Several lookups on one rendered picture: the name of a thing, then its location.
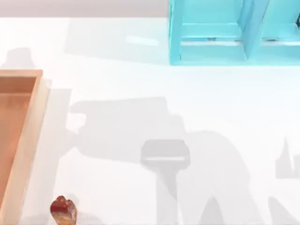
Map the light blue rack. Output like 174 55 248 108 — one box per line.
168 0 300 66

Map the shallow salmon-coloured box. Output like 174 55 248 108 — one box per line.
0 69 50 225

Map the brown bread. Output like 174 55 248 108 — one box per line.
50 195 78 225

